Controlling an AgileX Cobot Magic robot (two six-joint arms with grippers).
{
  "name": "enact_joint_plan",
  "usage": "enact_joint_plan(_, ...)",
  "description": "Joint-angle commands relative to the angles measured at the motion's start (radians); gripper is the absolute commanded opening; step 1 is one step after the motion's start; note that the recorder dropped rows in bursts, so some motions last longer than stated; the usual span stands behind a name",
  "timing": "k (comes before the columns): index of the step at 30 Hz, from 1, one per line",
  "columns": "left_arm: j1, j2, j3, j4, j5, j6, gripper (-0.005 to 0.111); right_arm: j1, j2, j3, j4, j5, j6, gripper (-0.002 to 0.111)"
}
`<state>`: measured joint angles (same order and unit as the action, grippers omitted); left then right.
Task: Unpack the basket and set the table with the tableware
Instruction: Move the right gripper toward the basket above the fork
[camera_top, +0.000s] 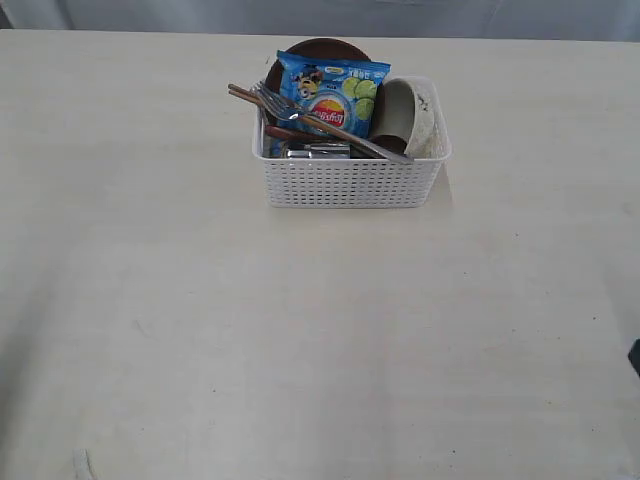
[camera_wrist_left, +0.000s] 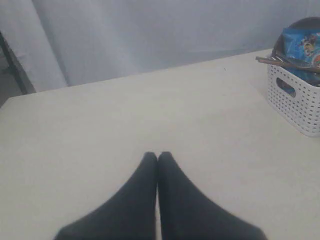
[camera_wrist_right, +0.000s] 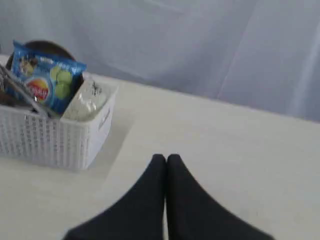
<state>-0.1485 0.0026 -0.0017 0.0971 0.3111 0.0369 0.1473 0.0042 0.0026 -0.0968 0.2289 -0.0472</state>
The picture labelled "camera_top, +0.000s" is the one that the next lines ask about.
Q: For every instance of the shiny steel cup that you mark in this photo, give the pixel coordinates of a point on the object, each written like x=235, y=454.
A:
x=316, y=150

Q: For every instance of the wooden chopstick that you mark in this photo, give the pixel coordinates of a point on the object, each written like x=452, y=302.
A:
x=239, y=95
x=240, y=89

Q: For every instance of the silver metal fork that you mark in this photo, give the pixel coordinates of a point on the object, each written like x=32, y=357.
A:
x=377, y=151

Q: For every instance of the blue chips snack bag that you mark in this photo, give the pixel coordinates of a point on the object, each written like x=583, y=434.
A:
x=338, y=91

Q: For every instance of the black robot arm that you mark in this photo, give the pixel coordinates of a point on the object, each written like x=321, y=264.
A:
x=634, y=356

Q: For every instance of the white plastic perforated basket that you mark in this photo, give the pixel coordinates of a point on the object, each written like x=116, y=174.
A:
x=356, y=183

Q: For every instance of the brown wooden spoon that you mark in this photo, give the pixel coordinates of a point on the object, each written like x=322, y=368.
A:
x=392, y=143

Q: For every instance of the white speckled ceramic bowl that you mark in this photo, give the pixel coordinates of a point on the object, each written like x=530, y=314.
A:
x=408, y=108

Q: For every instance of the brown round plate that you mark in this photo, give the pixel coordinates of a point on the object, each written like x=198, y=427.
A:
x=321, y=48

